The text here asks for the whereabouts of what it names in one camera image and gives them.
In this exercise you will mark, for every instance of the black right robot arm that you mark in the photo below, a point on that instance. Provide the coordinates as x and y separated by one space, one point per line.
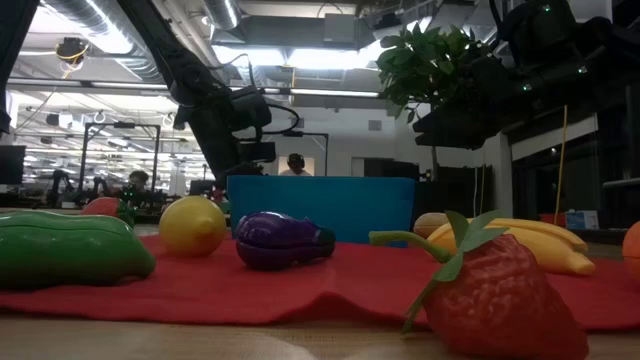
600 45

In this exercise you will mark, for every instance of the large red strawberry toy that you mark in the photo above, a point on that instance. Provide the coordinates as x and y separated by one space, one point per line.
500 300

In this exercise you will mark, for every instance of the short silver air duct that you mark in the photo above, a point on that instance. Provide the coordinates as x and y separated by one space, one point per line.
222 12

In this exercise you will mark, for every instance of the red cloth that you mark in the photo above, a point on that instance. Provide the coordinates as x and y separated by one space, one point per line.
350 280

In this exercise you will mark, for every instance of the yellow banana toy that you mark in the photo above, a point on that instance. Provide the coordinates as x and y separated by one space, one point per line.
550 250

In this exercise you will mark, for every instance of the black rig frame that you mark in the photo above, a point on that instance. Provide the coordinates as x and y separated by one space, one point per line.
124 125
294 133

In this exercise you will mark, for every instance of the red box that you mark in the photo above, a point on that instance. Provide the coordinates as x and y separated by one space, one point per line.
552 220

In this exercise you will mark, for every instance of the yellow lemon toy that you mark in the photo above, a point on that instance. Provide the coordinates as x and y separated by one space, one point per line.
192 227

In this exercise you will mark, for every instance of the tan potato toy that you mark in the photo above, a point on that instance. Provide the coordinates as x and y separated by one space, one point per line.
427 224

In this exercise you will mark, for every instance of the person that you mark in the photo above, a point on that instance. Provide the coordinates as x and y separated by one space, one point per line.
296 167
137 181

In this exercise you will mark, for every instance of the long ceiling light bar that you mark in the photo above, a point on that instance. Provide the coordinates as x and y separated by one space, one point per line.
325 92

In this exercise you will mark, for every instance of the grey ceiling box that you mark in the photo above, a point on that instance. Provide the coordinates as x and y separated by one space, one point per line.
340 27

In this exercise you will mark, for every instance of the square grey wall vent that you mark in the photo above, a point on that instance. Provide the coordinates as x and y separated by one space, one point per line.
375 125

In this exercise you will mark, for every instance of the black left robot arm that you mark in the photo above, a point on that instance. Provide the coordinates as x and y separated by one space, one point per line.
165 45

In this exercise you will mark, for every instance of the orange toy fruit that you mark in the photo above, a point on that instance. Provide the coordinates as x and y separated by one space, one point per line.
632 250

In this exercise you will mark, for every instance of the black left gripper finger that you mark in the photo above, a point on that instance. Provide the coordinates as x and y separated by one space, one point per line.
245 170

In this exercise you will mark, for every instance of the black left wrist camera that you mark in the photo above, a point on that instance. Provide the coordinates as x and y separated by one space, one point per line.
257 152

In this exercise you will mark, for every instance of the blue and white box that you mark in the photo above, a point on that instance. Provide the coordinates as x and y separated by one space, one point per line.
582 220

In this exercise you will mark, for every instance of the green cucumber toy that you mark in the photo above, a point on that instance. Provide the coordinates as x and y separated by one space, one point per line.
65 250

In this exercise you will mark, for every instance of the purple eggplant toy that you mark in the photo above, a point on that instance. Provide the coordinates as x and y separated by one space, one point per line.
275 240

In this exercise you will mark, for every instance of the green plant in black pot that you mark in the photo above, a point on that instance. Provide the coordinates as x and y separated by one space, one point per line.
420 60

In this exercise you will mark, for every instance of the long silver air duct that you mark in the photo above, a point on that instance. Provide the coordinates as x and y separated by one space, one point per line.
100 30

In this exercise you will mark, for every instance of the black ceiling camera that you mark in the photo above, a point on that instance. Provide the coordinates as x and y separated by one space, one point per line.
71 49

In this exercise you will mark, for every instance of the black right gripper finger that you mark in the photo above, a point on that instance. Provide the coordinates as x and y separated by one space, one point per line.
460 127

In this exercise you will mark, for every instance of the black computer monitor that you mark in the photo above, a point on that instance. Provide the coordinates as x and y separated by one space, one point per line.
12 165

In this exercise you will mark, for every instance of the blue plastic container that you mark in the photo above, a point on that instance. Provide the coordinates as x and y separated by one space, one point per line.
325 210

